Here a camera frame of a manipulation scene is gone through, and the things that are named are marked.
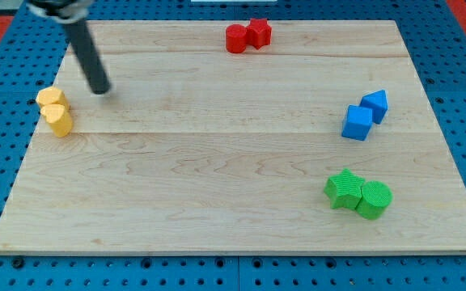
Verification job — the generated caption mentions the yellow heart block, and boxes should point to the yellow heart block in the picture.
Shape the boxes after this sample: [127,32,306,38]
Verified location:
[40,104,73,137]

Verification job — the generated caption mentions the wooden board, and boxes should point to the wooden board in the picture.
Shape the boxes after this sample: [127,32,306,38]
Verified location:
[0,20,466,256]

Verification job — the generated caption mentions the red cylinder block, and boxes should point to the red cylinder block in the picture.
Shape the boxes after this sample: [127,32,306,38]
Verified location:
[226,23,247,53]

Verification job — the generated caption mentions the red star block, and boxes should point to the red star block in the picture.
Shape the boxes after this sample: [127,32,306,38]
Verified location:
[246,19,272,49]

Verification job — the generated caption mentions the green star block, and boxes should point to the green star block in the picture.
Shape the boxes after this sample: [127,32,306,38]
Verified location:
[324,168,366,210]

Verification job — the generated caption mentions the blue cube block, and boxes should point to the blue cube block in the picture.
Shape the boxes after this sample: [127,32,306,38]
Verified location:
[341,105,373,141]

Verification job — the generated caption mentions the green cylinder block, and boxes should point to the green cylinder block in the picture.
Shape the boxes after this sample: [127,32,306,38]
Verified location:
[355,180,393,220]

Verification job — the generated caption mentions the blue triangle block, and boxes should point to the blue triangle block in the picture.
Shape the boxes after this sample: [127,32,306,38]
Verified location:
[359,90,388,124]

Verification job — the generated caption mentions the yellow pentagon block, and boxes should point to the yellow pentagon block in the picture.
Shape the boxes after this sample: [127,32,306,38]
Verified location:
[36,86,70,109]

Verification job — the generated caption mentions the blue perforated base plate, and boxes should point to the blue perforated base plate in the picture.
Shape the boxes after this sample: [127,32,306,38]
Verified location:
[0,1,466,290]

